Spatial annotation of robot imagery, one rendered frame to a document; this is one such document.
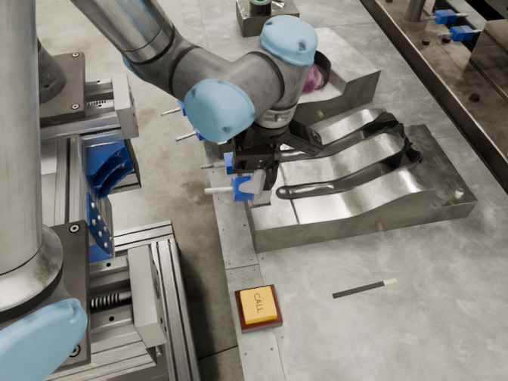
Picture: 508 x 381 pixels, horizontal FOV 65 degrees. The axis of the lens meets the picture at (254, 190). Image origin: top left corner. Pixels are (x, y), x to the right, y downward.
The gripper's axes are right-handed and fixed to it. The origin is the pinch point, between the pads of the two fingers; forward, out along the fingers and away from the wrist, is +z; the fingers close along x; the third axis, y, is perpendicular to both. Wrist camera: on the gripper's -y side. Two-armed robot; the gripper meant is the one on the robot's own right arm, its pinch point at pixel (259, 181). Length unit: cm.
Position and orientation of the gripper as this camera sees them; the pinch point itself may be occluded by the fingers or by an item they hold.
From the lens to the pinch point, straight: 80.6
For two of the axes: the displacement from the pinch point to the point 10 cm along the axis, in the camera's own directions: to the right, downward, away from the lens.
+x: 1.8, 8.4, -5.1
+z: -1.6, 5.3, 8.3
